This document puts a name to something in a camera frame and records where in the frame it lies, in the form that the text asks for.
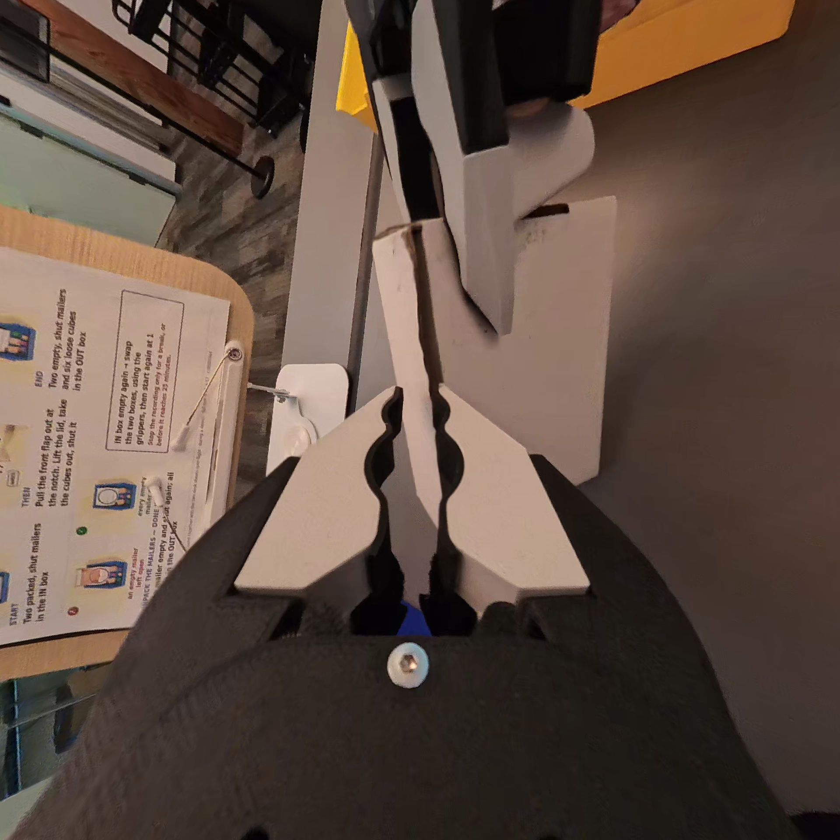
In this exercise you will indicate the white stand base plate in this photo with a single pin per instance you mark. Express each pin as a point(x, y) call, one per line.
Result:
point(315, 394)

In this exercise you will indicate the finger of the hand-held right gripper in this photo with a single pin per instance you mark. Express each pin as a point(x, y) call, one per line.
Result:
point(407, 164)
point(485, 249)

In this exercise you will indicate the wooden clipboard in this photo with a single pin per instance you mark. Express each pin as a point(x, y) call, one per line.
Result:
point(131, 259)

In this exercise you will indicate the yellow plastic box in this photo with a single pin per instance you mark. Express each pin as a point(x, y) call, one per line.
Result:
point(689, 46)

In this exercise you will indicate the black metal rack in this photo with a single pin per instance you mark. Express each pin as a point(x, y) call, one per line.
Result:
point(216, 52)

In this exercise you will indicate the white cardboard mailer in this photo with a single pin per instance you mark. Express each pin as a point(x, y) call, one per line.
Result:
point(564, 328)

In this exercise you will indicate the black pole with round foot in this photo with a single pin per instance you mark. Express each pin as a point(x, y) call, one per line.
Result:
point(264, 176)

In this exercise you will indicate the brown wooden board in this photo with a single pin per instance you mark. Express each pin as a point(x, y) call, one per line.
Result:
point(131, 85)

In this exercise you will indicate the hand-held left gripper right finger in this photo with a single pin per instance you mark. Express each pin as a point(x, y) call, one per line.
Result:
point(512, 525)

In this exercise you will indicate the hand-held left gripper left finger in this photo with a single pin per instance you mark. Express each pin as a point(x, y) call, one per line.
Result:
point(315, 525)

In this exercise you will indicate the printed instruction sheet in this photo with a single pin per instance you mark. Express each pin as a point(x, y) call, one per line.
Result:
point(79, 426)

